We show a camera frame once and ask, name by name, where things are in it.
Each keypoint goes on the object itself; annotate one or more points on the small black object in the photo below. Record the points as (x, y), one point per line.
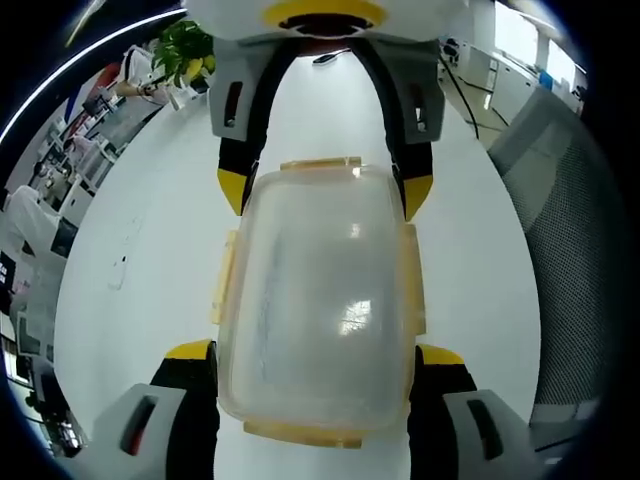
(327, 57)

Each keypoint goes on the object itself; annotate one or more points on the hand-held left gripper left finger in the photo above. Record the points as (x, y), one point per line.
(165, 430)

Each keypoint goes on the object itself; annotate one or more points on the clear plastic container lid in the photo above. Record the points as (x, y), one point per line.
(320, 300)

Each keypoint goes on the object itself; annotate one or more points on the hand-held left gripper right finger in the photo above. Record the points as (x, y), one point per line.
(450, 430)

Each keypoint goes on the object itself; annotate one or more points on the long curved ceiling light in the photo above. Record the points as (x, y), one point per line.
(75, 57)

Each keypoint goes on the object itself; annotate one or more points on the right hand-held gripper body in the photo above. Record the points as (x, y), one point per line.
(230, 17)

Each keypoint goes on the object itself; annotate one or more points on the white cabinet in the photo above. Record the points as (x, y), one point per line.
(505, 75)

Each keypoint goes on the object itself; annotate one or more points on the grey mesh office chair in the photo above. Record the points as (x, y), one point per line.
(560, 225)

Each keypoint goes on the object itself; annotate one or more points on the potted green plant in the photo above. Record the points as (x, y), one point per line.
(182, 47)

